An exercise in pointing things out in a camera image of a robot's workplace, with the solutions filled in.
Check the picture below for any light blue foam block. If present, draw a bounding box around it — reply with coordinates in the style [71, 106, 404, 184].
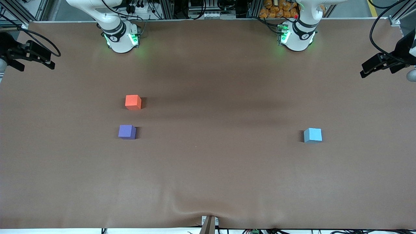
[304, 128, 323, 144]

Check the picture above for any orange foam block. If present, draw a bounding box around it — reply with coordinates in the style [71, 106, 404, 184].
[125, 95, 142, 110]

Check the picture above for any purple foam block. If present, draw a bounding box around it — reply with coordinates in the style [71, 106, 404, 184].
[118, 124, 137, 140]

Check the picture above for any white power strip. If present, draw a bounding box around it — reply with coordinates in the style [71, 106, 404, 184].
[126, 3, 150, 15]

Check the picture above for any orange snack bag pile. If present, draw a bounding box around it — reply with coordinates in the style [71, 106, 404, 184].
[259, 0, 300, 19]

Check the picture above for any white electronics box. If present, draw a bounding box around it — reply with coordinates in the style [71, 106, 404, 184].
[188, 8, 222, 19]

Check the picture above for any brown table cover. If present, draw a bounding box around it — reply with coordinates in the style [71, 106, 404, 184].
[0, 18, 416, 230]

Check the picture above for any metal table edge bracket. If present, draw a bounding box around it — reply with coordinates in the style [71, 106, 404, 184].
[201, 215, 219, 234]

